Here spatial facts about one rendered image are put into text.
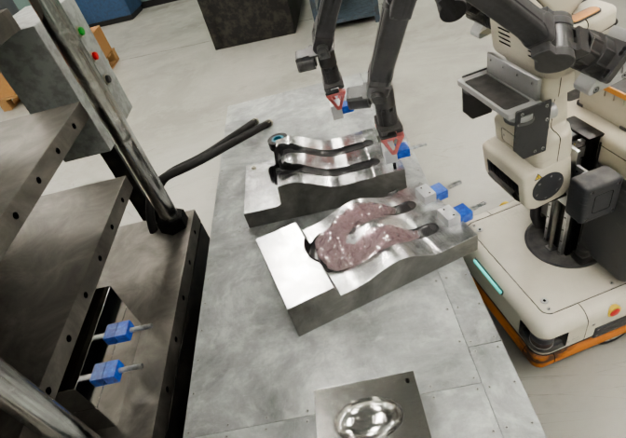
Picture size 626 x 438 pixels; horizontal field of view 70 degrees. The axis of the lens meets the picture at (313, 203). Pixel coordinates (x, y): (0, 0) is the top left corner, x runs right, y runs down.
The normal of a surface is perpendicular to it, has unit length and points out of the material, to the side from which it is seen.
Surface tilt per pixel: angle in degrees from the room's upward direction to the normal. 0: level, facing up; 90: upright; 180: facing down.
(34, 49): 90
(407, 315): 0
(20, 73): 90
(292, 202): 90
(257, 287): 0
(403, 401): 0
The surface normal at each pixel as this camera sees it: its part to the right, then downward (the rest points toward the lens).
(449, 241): -0.22, -0.74
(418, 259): 0.37, 0.54
